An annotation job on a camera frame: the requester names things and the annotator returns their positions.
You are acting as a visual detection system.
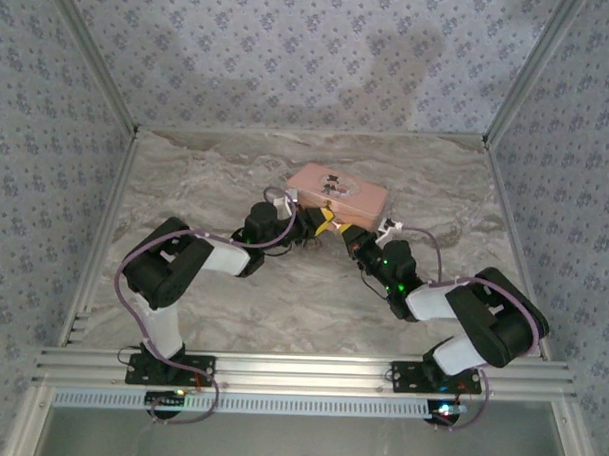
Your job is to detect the pink tin box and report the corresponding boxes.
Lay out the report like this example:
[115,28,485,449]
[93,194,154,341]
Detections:
[283,161,393,233]

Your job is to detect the black controller board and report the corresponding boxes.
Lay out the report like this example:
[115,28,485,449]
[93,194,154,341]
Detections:
[144,388,189,416]
[425,399,468,428]

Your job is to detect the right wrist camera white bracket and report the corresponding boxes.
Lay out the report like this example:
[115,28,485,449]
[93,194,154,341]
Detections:
[375,215,404,243]

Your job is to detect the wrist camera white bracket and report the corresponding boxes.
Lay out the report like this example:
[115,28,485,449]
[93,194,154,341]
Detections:
[375,215,404,243]
[274,187,302,220]

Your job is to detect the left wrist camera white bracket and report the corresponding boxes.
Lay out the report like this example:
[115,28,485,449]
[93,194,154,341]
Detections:
[274,187,302,220]

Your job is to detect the aluminium table end rail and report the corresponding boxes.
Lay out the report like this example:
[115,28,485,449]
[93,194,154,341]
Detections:
[136,122,489,144]

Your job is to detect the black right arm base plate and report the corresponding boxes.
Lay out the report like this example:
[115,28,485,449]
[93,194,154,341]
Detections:
[389,360,483,396]

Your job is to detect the aluminium cross rail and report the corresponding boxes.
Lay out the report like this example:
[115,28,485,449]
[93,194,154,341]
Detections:
[31,343,579,405]

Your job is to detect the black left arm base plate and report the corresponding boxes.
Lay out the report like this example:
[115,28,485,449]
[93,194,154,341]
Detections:
[125,352,217,388]

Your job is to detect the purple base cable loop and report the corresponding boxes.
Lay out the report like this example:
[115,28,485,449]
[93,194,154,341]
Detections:
[149,359,223,428]
[430,366,495,434]

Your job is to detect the white slotted cable duct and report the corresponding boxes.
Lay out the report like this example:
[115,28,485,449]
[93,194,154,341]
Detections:
[51,386,433,423]

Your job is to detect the aluminium frame post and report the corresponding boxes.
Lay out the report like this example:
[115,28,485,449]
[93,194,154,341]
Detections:
[481,0,590,150]
[37,0,145,134]
[3,382,55,456]
[551,401,599,456]

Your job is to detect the aluminium lower frame post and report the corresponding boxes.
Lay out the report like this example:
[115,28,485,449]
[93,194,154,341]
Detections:
[3,382,55,456]
[551,401,599,456]

